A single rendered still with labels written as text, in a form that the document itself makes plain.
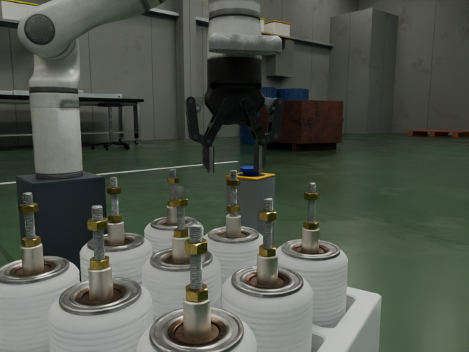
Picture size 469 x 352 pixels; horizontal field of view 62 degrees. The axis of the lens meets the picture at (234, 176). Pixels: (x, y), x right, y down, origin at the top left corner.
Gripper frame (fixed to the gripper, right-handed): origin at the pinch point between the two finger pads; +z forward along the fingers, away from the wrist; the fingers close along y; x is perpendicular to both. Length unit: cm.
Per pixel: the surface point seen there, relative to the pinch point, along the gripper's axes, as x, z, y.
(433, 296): -21, 36, -54
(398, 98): -928, -62, -682
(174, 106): -756, -31, -48
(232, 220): 0.8, 8.2, 0.4
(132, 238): -1.3, 10.5, 14.5
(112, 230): 0.6, 8.6, 17.1
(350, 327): 15.5, 17.9, -10.3
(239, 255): 4.5, 12.2, 0.4
